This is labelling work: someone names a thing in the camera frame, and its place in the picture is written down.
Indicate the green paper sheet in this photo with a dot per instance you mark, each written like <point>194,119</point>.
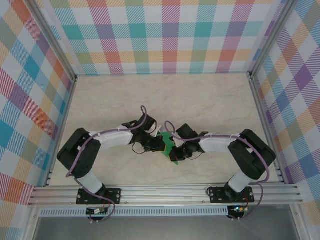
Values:
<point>165,137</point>

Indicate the left circuit board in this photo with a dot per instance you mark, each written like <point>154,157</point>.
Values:
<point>96,211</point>

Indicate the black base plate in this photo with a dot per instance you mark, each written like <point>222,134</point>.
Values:
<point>112,196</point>
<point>217,195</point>

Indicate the circuit board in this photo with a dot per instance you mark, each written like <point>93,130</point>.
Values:
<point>96,211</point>
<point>237,209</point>

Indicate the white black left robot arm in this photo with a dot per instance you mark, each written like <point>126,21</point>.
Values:
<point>115,140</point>

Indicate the aluminium side rail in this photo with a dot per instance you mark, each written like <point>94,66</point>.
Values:
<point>66,112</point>
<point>262,112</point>

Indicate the long aluminium base rail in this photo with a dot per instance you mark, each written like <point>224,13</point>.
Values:
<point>162,195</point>

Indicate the grey metal sheet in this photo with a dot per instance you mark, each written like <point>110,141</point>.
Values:
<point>162,230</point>

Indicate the aluminium frame post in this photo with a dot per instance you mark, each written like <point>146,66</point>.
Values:
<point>271,37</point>
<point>54,37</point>

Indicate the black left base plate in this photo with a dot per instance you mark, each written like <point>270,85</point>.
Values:
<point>112,196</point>

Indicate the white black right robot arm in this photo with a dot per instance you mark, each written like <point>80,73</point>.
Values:
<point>250,155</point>

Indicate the right circuit board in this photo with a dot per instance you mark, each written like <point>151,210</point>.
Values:
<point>237,209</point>

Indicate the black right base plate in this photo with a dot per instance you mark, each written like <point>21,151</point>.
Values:
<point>217,195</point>

